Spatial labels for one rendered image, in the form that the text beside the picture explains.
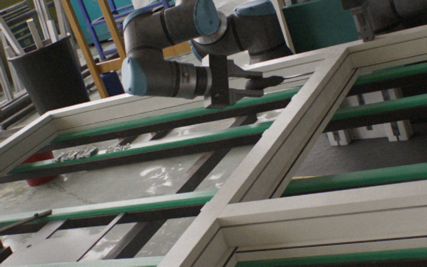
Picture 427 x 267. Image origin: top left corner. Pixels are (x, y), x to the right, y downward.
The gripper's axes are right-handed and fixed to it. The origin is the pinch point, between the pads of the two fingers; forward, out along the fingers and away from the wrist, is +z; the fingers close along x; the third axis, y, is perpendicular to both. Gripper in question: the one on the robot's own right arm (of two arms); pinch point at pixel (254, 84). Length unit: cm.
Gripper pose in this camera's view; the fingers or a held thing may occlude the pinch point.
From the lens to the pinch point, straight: 180.0
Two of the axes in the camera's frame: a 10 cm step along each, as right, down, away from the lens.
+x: -0.6, -9.8, 2.0
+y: 3.8, -2.1, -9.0
